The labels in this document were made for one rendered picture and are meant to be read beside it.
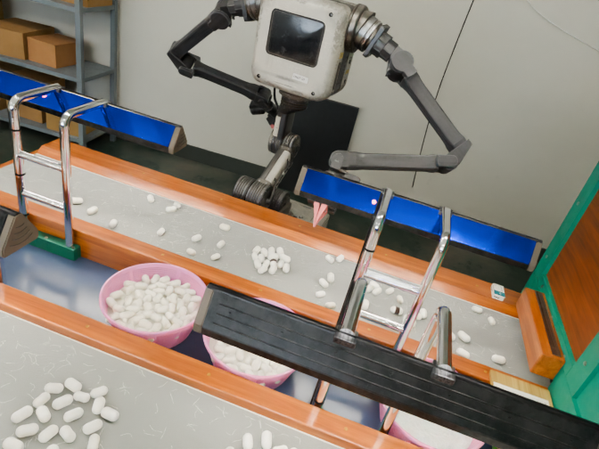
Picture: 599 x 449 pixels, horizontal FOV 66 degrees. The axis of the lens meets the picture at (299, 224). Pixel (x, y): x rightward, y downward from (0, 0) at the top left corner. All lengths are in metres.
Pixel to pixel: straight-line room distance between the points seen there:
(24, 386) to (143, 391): 0.23
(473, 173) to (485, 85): 0.60
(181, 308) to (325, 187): 0.48
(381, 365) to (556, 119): 2.86
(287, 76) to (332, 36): 0.22
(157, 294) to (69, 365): 0.29
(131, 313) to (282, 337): 0.58
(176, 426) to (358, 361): 0.45
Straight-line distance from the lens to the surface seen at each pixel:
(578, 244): 1.55
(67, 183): 1.39
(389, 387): 0.73
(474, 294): 1.62
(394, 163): 1.63
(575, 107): 3.45
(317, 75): 1.74
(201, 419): 1.04
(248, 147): 3.57
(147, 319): 1.24
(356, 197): 1.19
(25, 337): 1.21
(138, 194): 1.72
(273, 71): 1.80
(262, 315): 0.73
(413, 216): 1.19
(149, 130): 1.35
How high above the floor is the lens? 1.59
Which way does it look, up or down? 30 degrees down
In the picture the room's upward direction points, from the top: 14 degrees clockwise
